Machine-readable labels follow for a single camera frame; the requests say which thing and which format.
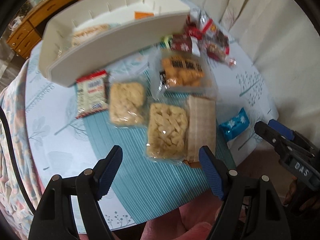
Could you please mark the tree pattern tablecloth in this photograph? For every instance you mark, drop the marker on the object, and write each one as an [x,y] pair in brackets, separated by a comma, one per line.
[142,189]

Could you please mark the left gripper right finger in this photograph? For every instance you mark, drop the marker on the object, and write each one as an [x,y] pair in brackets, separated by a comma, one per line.
[251,208]

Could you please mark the dark red snack packet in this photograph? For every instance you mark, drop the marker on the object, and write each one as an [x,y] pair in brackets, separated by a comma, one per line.
[185,43]

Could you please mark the pale rice cracker pack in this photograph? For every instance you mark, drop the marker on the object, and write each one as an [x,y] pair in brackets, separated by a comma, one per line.
[126,105]
[167,131]

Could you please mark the clear peanut brittle packet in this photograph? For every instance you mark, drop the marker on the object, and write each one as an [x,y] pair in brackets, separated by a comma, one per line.
[219,54]

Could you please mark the wooden desk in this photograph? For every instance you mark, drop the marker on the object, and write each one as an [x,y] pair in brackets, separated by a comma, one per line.
[30,27]

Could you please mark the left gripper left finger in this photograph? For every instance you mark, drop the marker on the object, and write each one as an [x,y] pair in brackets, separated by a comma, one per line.
[54,218]

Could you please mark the floral blanket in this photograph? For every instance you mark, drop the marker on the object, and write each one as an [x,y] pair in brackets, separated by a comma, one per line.
[13,205]

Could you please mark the beige wafer packet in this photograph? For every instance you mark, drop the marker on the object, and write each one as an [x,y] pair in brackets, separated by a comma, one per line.
[202,127]

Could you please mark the orange oat bar packet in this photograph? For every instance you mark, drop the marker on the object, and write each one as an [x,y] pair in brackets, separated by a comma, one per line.
[140,15]

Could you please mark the clear fried noodle snack pack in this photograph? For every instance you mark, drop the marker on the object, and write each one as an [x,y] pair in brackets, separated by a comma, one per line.
[179,72]

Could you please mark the red white snack packet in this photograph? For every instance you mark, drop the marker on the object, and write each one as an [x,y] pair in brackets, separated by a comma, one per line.
[91,94]

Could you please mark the white plastic organizer bin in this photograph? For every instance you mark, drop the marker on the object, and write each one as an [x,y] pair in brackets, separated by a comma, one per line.
[92,33]

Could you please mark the cream floral curtain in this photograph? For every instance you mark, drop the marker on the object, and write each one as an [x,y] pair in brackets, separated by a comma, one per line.
[284,46]

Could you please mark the blue snack packet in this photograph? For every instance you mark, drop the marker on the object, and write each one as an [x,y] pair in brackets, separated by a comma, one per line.
[235,126]

